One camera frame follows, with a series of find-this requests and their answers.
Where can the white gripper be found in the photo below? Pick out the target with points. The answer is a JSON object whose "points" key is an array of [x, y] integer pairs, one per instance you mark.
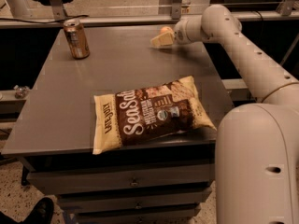
{"points": [[178, 34]]}

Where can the orange fruit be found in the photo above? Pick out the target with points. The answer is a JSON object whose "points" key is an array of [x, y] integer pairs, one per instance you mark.
{"points": [[166, 29]]}

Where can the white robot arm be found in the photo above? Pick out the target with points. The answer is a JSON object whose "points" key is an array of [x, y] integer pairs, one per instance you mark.
{"points": [[257, 146]]}

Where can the orange soda can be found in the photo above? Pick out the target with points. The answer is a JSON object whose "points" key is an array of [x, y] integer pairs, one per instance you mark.
{"points": [[76, 38]]}

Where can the sea salt chips bag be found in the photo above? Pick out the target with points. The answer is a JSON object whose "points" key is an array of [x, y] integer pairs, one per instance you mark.
{"points": [[131, 117]]}

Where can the grey drawer cabinet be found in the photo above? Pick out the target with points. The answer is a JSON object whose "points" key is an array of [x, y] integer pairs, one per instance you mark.
{"points": [[159, 179]]}

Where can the small shiny crumpled object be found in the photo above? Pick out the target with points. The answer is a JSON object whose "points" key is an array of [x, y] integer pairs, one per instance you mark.
{"points": [[21, 91]]}

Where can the metal railing bar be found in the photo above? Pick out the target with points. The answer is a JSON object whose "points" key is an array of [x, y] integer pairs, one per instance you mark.
{"points": [[11, 23]]}

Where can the black shoe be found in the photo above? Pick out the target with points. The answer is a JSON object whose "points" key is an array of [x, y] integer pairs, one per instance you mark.
{"points": [[42, 213]]}

